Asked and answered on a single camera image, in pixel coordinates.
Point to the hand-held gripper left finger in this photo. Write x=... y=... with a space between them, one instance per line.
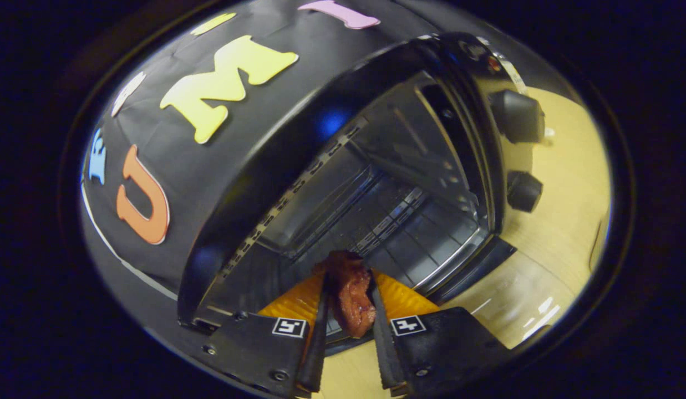
x=316 y=343

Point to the black toaster oven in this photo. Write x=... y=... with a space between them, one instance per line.
x=254 y=183

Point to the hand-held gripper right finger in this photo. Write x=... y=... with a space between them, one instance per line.
x=382 y=343

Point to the brown meat steak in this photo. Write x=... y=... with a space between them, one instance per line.
x=351 y=299

